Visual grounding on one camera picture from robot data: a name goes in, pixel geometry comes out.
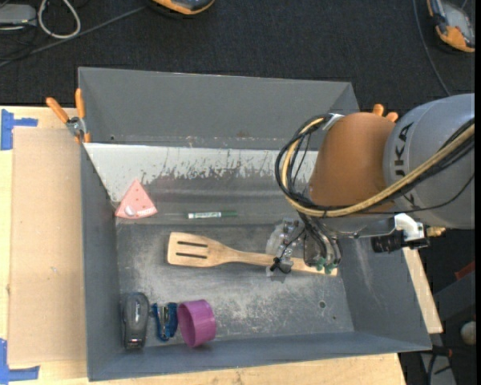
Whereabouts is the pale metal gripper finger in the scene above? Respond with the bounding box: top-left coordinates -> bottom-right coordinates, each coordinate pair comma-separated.
265,218 -> 301,255
266,248 -> 295,283

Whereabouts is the grey metal bin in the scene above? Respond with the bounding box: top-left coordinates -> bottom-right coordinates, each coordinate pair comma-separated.
76,66 -> 434,382

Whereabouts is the green and white pen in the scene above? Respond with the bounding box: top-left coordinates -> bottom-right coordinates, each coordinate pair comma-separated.
164,210 -> 239,220

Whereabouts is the wooden slotted spatula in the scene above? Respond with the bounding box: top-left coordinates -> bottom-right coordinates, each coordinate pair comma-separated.
167,231 -> 339,278

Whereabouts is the purple plastic cup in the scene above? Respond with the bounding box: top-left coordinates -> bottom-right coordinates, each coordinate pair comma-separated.
176,298 -> 218,349

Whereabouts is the small blue stapler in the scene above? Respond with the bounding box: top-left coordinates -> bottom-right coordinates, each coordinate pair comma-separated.
151,302 -> 180,342

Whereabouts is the pink triangular packet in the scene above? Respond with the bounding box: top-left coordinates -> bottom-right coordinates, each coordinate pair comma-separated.
114,179 -> 159,220

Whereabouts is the brown cardboard board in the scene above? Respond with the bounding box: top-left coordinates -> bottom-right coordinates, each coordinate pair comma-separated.
6,126 -> 90,371

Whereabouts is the black cylinder on white bracket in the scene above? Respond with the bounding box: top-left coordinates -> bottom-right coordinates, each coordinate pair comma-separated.
370,212 -> 447,254

